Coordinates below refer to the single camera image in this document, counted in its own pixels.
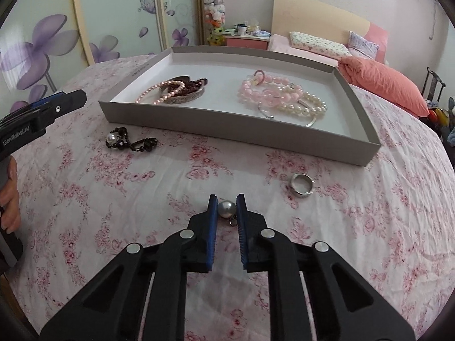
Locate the clear tube of plush toys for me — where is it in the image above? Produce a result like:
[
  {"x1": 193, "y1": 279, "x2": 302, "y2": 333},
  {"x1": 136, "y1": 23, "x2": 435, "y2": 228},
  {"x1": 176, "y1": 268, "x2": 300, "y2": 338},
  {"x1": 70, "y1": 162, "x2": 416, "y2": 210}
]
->
[{"x1": 202, "y1": 0, "x2": 228, "y2": 46}]

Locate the wardrobe with purple flower doors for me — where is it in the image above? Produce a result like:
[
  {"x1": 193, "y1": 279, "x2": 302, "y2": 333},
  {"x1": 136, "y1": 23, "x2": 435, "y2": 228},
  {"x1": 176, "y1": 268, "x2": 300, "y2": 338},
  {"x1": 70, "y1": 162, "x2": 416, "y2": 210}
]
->
[{"x1": 0, "y1": 0, "x2": 202, "y2": 115}]

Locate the person's left hand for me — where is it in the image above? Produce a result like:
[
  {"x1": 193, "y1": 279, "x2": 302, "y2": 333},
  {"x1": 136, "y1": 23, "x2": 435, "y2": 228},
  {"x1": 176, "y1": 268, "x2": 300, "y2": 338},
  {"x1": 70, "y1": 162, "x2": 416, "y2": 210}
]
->
[{"x1": 0, "y1": 155, "x2": 21, "y2": 234}]

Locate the bed with pink sheet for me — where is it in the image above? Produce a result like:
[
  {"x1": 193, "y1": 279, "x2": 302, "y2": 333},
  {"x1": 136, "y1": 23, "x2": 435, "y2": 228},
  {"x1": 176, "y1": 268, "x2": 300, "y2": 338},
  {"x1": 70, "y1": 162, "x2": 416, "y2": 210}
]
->
[{"x1": 267, "y1": 34, "x2": 356, "y2": 68}]

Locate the pink and white nightstand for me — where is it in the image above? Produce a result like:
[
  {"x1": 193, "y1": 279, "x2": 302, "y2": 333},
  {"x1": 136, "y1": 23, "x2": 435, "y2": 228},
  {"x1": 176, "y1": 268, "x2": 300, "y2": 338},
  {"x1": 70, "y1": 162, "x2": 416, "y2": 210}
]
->
[{"x1": 225, "y1": 33, "x2": 271, "y2": 52}]

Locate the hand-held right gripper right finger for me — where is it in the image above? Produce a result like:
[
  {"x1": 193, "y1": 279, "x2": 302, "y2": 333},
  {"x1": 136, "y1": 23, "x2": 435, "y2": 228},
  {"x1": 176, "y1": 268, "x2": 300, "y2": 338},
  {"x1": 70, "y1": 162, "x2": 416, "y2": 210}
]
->
[{"x1": 235, "y1": 194, "x2": 416, "y2": 341}]

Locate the grey cardboard box tray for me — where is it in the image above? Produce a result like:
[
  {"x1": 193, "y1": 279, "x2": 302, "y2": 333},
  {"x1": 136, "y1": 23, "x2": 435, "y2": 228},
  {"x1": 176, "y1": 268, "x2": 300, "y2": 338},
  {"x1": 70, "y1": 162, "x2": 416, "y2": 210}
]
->
[{"x1": 98, "y1": 46, "x2": 382, "y2": 167}]

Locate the pink floral tablecloth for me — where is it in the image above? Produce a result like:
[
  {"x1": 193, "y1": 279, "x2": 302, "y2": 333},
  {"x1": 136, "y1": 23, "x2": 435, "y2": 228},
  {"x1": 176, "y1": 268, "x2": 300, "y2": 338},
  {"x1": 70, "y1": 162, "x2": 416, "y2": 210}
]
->
[{"x1": 0, "y1": 54, "x2": 455, "y2": 341}]

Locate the dark wooden chair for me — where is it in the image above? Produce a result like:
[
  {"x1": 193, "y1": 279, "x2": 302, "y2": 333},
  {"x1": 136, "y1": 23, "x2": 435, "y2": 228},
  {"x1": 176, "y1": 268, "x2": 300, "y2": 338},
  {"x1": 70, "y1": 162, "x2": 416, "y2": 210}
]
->
[{"x1": 423, "y1": 66, "x2": 446, "y2": 100}]

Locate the thin silver bangle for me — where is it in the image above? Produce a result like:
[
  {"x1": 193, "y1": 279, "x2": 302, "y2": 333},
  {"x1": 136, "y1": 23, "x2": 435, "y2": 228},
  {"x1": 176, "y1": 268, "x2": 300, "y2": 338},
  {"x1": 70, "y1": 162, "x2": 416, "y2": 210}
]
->
[{"x1": 257, "y1": 99, "x2": 319, "y2": 128}]

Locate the wide silver cuff bangle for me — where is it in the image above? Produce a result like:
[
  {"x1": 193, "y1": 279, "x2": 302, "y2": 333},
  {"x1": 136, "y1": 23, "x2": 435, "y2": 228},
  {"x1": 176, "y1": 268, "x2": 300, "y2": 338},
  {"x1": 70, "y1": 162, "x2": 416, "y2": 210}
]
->
[{"x1": 163, "y1": 74, "x2": 207, "y2": 106}]

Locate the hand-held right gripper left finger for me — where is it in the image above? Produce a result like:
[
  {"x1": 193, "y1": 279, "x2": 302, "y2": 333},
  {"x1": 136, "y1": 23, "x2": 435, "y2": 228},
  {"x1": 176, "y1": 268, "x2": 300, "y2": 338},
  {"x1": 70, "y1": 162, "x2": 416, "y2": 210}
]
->
[{"x1": 39, "y1": 194, "x2": 218, "y2": 341}]

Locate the dark red bead bracelet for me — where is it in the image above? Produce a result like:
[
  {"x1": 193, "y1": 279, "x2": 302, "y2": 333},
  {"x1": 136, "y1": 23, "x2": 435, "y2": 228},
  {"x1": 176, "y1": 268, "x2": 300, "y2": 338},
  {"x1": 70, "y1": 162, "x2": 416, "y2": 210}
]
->
[{"x1": 170, "y1": 77, "x2": 209, "y2": 95}]

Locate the purple floral pillow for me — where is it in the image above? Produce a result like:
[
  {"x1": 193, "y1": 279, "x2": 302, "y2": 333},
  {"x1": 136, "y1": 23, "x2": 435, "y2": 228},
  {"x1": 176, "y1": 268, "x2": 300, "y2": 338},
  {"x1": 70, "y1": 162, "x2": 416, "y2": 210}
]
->
[{"x1": 347, "y1": 31, "x2": 380, "y2": 61}]

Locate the red and yellow bundle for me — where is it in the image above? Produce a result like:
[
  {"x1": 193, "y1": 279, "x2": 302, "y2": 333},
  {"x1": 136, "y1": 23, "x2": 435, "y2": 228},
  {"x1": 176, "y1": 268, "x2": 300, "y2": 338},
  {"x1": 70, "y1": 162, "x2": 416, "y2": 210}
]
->
[{"x1": 428, "y1": 106, "x2": 449, "y2": 127}]

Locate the beige and pink headboard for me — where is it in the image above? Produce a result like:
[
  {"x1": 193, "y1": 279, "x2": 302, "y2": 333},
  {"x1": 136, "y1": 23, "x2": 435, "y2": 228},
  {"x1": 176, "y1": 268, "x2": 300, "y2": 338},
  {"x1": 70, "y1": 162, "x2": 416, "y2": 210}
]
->
[{"x1": 272, "y1": 0, "x2": 388, "y2": 65}]

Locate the white pearl bracelet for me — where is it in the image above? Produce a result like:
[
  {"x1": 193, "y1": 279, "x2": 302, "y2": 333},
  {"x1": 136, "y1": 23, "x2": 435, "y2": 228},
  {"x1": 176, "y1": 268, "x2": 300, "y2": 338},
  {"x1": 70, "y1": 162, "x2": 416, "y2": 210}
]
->
[{"x1": 275, "y1": 90, "x2": 328, "y2": 118}]

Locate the cream printed pillow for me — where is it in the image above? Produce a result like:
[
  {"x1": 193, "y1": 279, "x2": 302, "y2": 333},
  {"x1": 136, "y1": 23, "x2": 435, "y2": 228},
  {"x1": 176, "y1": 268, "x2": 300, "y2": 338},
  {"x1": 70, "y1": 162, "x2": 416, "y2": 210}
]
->
[{"x1": 289, "y1": 31, "x2": 353, "y2": 58}]

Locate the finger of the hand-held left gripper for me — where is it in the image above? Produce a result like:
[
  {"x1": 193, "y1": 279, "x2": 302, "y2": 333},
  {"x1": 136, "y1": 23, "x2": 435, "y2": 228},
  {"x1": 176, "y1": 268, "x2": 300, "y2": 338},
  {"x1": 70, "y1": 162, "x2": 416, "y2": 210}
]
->
[
  {"x1": 0, "y1": 92, "x2": 67, "y2": 120},
  {"x1": 21, "y1": 90, "x2": 88, "y2": 129}
]

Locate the grey pearl pendant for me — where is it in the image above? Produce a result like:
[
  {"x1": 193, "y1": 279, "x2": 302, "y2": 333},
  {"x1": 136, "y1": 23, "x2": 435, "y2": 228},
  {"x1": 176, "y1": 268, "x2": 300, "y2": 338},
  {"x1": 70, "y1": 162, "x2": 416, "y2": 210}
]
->
[{"x1": 217, "y1": 200, "x2": 240, "y2": 227}]

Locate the large pink bead bracelet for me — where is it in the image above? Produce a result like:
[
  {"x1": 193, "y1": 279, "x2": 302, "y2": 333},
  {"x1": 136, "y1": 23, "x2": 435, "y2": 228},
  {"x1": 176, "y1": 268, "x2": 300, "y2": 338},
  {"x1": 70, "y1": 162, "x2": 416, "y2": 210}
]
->
[{"x1": 237, "y1": 72, "x2": 303, "y2": 109}]

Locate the black bead bracelet with pearl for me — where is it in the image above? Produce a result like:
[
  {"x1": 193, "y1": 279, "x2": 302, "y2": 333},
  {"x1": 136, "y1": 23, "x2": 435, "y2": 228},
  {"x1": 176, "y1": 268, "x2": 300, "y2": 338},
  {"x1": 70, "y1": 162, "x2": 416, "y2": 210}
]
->
[{"x1": 105, "y1": 126, "x2": 159, "y2": 153}]

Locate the pink pearl strand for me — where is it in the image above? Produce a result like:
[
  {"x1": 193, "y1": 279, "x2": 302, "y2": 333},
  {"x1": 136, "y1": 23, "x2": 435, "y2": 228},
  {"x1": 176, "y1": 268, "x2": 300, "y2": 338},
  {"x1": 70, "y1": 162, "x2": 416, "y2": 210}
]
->
[{"x1": 135, "y1": 80, "x2": 186, "y2": 106}]

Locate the coral pink duvet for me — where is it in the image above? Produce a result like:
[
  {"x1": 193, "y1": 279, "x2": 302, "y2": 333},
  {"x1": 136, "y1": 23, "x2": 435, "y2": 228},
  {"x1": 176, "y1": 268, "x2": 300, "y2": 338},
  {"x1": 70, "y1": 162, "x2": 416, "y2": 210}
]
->
[{"x1": 337, "y1": 56, "x2": 430, "y2": 117}]

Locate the silver ring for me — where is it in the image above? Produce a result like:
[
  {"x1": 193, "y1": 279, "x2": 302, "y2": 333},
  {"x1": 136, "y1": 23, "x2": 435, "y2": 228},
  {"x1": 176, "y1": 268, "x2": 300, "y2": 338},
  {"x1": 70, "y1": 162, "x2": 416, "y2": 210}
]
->
[{"x1": 290, "y1": 173, "x2": 315, "y2": 197}]

